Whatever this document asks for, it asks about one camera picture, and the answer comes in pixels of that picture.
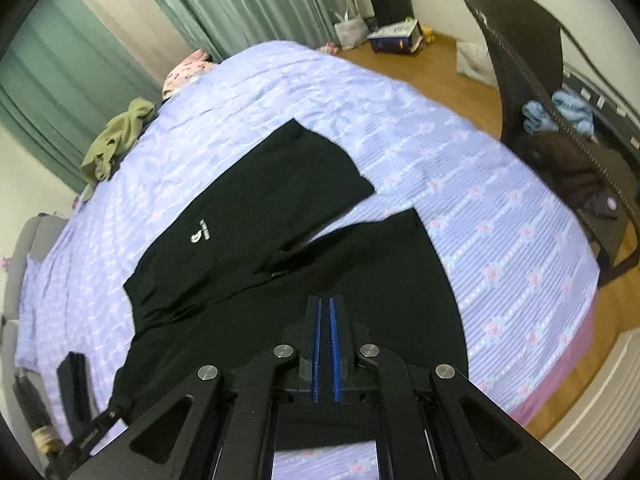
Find black pants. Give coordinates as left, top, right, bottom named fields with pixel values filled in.
left=113, top=122, right=469, bottom=424

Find lilac floral bed sheet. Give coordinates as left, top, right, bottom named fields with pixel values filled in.
left=13, top=40, right=600, bottom=480

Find grey bedside furniture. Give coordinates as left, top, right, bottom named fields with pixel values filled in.
left=0, top=213, right=71, bottom=441

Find olive green garment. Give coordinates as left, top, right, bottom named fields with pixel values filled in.
left=80, top=98, right=157, bottom=185

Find white plastic bag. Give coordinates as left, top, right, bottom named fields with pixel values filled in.
left=456, top=41, right=498, bottom=88

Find white paper bag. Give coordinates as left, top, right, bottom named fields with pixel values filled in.
left=333, top=11, right=369, bottom=50

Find blue cardboard box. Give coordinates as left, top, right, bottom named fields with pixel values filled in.
left=368, top=18, right=423, bottom=54

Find light blue cloth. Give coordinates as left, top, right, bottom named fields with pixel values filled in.
left=522, top=90, right=594, bottom=136

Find green curtain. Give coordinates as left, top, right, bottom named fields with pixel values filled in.
left=1, top=0, right=357, bottom=190

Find dark wicker chair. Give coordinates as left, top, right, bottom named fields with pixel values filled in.
left=463, top=0, right=639, bottom=286

